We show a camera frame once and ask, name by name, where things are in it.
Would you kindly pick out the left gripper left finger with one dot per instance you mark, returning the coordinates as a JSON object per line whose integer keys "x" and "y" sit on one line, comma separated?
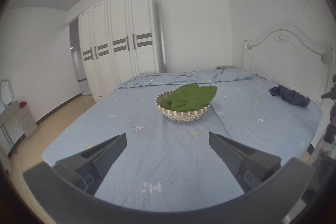
{"x": 102, "y": 157}

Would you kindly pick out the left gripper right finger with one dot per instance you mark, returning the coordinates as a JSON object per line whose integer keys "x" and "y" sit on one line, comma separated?
{"x": 236, "y": 160}

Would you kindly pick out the green trousers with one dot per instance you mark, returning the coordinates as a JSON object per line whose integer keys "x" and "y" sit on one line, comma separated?
{"x": 191, "y": 97}

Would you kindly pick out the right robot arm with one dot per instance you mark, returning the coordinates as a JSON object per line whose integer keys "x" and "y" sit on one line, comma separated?
{"x": 331, "y": 133}

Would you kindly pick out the bed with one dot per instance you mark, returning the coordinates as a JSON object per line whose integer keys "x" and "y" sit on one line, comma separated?
{"x": 170, "y": 154}

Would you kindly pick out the round woven basket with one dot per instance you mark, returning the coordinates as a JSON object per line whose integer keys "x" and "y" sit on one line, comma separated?
{"x": 181, "y": 115}

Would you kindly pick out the dark blue garment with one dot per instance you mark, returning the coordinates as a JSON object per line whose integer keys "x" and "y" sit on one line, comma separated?
{"x": 291, "y": 97}

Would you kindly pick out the grey chest of drawers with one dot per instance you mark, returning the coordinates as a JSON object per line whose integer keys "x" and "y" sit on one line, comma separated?
{"x": 18, "y": 123}

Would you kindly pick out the small red object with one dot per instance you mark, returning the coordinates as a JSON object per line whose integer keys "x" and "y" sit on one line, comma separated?
{"x": 23, "y": 104}

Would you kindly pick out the pale blue quilt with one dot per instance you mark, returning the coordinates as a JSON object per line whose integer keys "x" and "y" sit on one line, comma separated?
{"x": 183, "y": 77}

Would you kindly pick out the white wardrobe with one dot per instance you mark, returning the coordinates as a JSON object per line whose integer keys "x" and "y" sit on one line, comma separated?
{"x": 118, "y": 47}

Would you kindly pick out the white framed mirror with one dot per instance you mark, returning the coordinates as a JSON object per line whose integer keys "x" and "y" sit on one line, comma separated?
{"x": 5, "y": 93}

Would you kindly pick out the grey pipe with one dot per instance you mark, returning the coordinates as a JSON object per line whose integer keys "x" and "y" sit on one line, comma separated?
{"x": 162, "y": 39}

